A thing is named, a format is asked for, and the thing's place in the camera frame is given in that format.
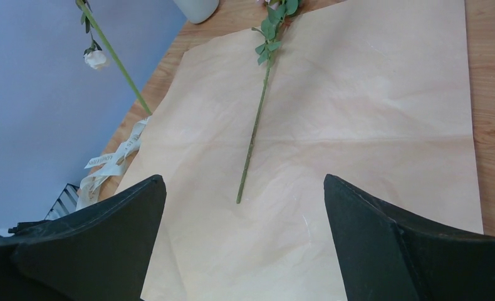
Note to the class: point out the cream printed ribbon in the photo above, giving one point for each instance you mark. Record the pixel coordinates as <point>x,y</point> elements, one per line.
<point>111,164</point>

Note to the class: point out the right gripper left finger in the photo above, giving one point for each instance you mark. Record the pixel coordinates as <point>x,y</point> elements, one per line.
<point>100,252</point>

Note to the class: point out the pink and white flower bunch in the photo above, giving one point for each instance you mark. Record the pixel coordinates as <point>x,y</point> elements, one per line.
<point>280,14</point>

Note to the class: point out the beige cylindrical vase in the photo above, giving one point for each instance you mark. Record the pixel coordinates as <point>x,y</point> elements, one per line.
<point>197,11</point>

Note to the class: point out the small white bud stem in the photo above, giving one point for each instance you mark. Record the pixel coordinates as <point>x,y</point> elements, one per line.
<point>95,56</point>

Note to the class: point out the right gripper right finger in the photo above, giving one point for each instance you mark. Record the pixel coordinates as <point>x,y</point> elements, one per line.
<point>388,253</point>

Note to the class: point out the pink wrapping paper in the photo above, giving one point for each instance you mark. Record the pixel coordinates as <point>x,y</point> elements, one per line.
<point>375,92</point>

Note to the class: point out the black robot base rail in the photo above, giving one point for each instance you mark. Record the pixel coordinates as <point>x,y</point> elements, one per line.
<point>63,206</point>

